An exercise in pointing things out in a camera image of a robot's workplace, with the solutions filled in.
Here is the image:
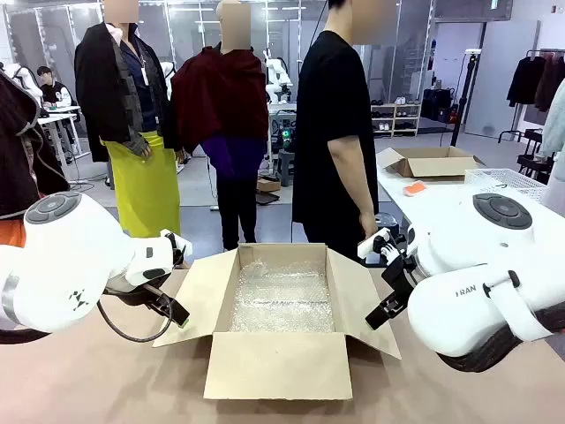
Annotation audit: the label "person in black t-shirt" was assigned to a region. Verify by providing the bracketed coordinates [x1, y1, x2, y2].
[290, 0, 381, 262]

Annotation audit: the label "white side table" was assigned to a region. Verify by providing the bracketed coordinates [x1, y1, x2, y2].
[375, 149, 565, 239]

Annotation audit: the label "orange cloth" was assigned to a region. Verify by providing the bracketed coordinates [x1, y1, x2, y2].
[0, 218, 26, 248]

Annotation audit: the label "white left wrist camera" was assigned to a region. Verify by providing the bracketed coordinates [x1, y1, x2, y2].
[159, 228, 194, 268]

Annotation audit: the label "seated person in varsity jacket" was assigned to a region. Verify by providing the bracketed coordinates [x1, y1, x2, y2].
[36, 65, 72, 109]

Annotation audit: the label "pale mint garment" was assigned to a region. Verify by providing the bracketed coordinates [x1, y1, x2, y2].
[539, 78, 565, 217]

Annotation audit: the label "black luggage bags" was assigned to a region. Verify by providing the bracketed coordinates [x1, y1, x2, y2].
[420, 87, 456, 124]

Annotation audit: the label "person's left hand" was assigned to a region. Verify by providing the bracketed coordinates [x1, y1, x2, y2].
[358, 210, 380, 239]

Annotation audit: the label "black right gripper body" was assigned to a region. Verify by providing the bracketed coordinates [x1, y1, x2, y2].
[380, 250, 418, 296]

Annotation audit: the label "person's left forearm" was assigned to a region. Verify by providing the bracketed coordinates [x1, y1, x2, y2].
[328, 134, 376, 220]

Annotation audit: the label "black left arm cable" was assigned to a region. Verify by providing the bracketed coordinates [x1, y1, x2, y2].
[96, 294, 174, 344]

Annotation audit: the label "dark hanging coat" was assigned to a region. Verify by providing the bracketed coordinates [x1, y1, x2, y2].
[0, 69, 71, 221]

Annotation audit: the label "white plastic mesh basket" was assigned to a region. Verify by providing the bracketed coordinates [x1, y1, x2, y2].
[464, 168, 549, 202]

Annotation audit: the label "black tripod stand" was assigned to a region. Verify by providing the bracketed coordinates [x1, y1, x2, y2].
[448, 49, 482, 148]

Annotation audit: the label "clothes rack with dark garments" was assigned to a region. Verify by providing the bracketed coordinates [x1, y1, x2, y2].
[506, 47, 565, 113]

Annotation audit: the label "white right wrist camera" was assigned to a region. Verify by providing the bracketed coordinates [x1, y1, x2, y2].
[357, 227, 408, 266]

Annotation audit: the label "open brown cardboard box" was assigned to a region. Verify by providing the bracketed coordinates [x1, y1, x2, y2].
[152, 242, 403, 401]

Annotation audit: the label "dark right arm cable sleeve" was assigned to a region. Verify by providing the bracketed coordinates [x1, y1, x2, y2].
[434, 307, 565, 374]

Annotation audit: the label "grey step stool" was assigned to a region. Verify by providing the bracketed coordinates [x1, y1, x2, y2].
[276, 148, 296, 187]

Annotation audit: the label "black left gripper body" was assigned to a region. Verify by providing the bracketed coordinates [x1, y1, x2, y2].
[103, 282, 177, 311]

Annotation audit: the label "clear bubble wrap sheet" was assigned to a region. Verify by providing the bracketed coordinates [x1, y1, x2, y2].
[229, 259, 335, 334]

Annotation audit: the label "white office desk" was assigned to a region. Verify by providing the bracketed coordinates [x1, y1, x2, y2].
[38, 104, 84, 170]

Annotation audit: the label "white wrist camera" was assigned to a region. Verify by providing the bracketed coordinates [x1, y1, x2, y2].
[159, 228, 194, 268]
[357, 227, 408, 266]

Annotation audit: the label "wooden shoe rack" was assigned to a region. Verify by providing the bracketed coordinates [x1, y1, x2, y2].
[369, 102, 421, 137]

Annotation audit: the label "small open cardboard box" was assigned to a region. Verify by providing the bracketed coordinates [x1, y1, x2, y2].
[376, 146, 481, 181]

